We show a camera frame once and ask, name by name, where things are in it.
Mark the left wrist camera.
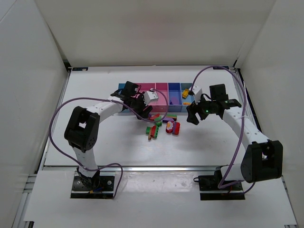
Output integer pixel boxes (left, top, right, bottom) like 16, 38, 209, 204
143, 91, 159, 105

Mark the aluminium front rail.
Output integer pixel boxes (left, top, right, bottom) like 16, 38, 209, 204
41, 165, 218, 172

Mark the light blue right bin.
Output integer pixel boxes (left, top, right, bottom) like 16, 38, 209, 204
180, 83, 194, 113

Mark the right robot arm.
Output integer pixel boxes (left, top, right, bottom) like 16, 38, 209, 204
187, 84, 283, 189

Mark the red curved lego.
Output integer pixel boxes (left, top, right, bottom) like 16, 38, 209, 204
148, 114, 162, 123

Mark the red purple lego block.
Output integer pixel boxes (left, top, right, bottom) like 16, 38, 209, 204
172, 122, 181, 135

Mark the green lego brick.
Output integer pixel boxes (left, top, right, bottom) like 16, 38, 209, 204
154, 119, 162, 126

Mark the small pink bin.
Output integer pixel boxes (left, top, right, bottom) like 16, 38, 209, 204
154, 83, 169, 112

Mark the light blue bin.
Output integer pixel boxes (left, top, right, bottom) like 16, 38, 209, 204
115, 82, 133, 115
180, 83, 194, 113

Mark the large pink bin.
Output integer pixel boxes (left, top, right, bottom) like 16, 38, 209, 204
130, 83, 156, 111

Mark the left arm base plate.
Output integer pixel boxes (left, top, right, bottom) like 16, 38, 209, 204
70, 172, 115, 199

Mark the light blue left bin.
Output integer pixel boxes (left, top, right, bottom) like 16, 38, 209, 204
115, 82, 133, 115

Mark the red flower lego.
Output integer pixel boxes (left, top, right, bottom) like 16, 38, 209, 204
166, 121, 174, 134

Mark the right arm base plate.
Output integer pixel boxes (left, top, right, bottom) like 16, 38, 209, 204
193, 170, 245, 201

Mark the green red brown lego stack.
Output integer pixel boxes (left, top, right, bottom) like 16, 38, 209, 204
145, 125, 160, 140

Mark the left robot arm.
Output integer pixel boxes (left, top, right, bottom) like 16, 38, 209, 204
64, 81, 158, 178

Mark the green brown flat lego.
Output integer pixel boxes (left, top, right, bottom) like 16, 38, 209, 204
166, 114, 177, 121

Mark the yellow lego brick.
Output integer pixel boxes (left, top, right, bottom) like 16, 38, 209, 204
182, 88, 190, 99

